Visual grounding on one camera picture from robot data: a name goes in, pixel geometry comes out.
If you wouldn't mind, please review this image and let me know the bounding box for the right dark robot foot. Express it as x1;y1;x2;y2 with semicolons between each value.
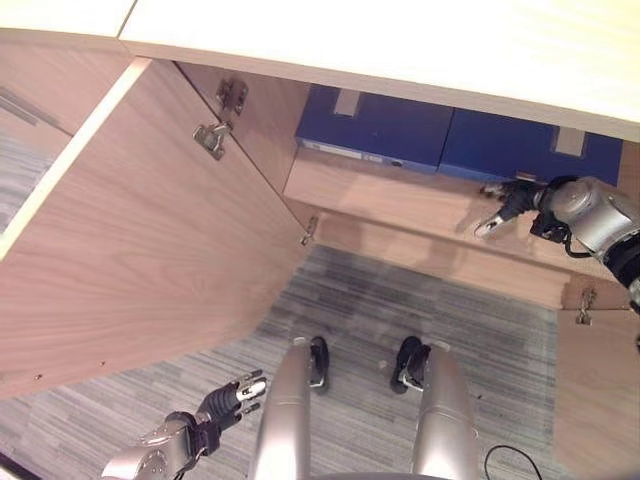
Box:
389;335;432;395

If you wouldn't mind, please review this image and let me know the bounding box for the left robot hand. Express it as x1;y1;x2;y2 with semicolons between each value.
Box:
195;369;268;434

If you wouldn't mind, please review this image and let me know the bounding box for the blue file folder box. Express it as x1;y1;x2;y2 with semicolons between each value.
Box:
437;107;625;189
293;83;456;176

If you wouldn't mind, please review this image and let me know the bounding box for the wooden cabinet door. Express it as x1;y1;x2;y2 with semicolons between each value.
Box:
0;56;321;401
552;273;640;480

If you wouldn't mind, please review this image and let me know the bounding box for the black cable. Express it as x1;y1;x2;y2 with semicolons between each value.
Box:
482;444;542;480

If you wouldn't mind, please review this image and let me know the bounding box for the metal door hinge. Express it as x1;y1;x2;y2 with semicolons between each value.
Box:
192;78;249;162
575;287;598;327
300;216;320;247

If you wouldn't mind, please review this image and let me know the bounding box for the wooden office cabinet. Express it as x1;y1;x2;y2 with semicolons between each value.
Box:
0;0;640;314

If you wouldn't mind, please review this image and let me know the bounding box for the silver robot leg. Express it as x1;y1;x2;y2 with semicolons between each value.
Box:
410;341;482;480
248;336;314;480

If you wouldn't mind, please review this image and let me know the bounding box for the right silver robot leg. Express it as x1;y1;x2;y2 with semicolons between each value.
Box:
410;341;482;480

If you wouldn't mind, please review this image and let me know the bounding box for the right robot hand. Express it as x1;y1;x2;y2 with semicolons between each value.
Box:
473;180;547;240

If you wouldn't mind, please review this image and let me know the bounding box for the left silver robot leg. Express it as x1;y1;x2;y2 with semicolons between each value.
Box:
248;336;314;480

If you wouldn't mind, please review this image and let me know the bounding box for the left dark robot foot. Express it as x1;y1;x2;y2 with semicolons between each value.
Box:
307;335;330;395

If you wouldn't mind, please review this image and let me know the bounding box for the dark robot foot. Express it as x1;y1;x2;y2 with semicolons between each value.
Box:
389;335;432;395
307;335;330;395

